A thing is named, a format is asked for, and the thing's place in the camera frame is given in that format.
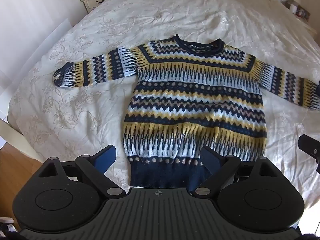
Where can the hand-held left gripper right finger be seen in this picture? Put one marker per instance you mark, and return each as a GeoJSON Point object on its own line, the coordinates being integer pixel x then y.
{"type": "Point", "coordinates": [211, 160]}

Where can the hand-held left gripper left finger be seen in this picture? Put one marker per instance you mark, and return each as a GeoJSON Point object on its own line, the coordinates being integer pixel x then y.
{"type": "Point", "coordinates": [106, 158]}

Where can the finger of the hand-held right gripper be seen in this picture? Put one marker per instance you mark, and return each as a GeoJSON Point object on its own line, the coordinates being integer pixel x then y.
{"type": "Point", "coordinates": [308, 146]}

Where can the navy yellow patterned knit sweater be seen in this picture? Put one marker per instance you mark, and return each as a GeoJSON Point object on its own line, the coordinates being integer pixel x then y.
{"type": "Point", "coordinates": [195, 100]}

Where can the patterned framed picture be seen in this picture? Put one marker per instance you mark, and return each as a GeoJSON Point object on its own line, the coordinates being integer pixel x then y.
{"type": "Point", "coordinates": [303, 13]}

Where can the small white jar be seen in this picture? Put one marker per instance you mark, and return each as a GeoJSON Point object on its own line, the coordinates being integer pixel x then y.
{"type": "Point", "coordinates": [293, 8]}

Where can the cream floral bed cover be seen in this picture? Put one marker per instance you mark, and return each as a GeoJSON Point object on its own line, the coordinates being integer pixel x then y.
{"type": "Point", "coordinates": [175, 10]}

